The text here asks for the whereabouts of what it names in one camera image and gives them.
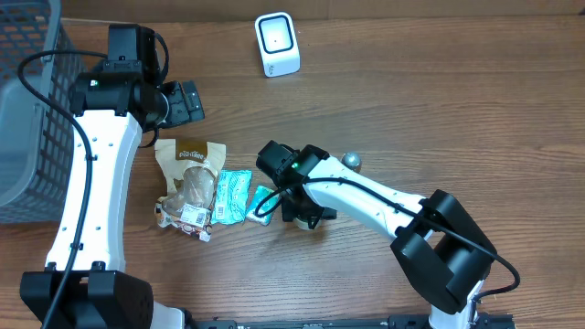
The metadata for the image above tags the teal white carton pack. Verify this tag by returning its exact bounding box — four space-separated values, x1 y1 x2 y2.
245 186 279 226

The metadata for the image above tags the teal white packet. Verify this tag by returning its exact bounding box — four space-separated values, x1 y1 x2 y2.
211 170 252 225

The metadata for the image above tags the brown Pantree snack pouch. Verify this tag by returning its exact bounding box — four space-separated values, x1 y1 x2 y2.
154 139 227 242

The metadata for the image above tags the green white round jar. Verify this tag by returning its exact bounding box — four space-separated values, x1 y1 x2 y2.
293 218 322 230

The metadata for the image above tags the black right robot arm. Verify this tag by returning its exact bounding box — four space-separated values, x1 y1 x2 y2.
256 141 496 328

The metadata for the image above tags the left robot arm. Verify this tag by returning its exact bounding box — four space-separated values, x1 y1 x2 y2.
20 24 205 328

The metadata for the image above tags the grey plastic mesh basket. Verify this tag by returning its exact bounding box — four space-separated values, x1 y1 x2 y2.
1 0 86 224

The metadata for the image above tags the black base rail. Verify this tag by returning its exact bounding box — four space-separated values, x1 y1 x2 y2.
191 313 516 329

